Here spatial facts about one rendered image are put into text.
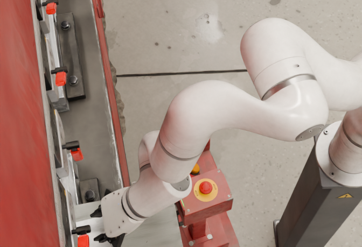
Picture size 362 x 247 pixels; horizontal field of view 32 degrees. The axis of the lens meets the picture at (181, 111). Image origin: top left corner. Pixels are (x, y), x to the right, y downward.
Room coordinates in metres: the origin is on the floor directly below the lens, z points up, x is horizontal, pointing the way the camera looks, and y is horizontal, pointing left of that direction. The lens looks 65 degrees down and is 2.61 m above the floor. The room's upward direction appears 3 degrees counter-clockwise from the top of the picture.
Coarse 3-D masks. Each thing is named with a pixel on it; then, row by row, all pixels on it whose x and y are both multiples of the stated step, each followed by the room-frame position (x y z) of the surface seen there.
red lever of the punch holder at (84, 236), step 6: (78, 228) 0.36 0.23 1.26; (84, 228) 0.36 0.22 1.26; (90, 228) 0.36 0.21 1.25; (72, 234) 0.35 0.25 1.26; (78, 234) 0.35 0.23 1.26; (84, 234) 0.34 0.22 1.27; (78, 240) 0.33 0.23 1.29; (84, 240) 0.32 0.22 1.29; (78, 246) 0.31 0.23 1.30; (84, 246) 0.31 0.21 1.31
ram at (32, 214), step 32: (0, 0) 0.64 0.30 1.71; (0, 32) 0.56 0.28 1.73; (32, 32) 0.75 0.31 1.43; (0, 64) 0.49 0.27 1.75; (32, 64) 0.65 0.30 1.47; (0, 96) 0.43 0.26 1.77; (32, 96) 0.55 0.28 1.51; (0, 128) 0.37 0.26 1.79; (32, 128) 0.47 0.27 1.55; (0, 160) 0.31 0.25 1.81; (32, 160) 0.40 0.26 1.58; (0, 192) 0.26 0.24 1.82; (32, 192) 0.33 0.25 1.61; (0, 224) 0.22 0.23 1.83; (32, 224) 0.27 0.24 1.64
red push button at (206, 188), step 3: (201, 183) 0.60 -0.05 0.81; (204, 183) 0.59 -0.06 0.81; (207, 183) 0.59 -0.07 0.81; (210, 183) 0.59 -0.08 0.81; (201, 186) 0.58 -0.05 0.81; (204, 186) 0.58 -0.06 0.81; (207, 186) 0.58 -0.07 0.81; (210, 186) 0.58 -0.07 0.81; (201, 189) 0.57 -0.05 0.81; (204, 189) 0.57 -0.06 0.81; (207, 189) 0.57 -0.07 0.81; (210, 189) 0.57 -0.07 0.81; (201, 192) 0.57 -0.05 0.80; (204, 192) 0.57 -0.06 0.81; (207, 192) 0.57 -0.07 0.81; (210, 192) 0.57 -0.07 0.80
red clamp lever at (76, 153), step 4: (76, 140) 0.57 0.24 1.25; (68, 144) 0.56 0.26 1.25; (72, 144) 0.56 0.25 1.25; (76, 144) 0.56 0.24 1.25; (64, 148) 0.55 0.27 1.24; (68, 148) 0.55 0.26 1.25; (72, 148) 0.55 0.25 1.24; (76, 148) 0.55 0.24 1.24; (72, 152) 0.55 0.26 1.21; (76, 152) 0.55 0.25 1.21; (80, 152) 0.56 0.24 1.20; (72, 156) 0.55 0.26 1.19; (76, 156) 0.55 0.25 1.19; (80, 156) 0.55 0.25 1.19; (76, 160) 0.55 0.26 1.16
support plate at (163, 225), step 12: (84, 204) 0.49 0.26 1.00; (96, 204) 0.49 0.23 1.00; (84, 216) 0.46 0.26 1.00; (156, 216) 0.45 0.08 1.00; (168, 216) 0.45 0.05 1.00; (144, 228) 0.42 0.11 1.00; (156, 228) 0.42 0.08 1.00; (168, 228) 0.42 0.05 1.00; (132, 240) 0.39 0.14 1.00; (144, 240) 0.39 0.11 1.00; (156, 240) 0.39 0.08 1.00; (168, 240) 0.38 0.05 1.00; (180, 240) 0.38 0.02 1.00
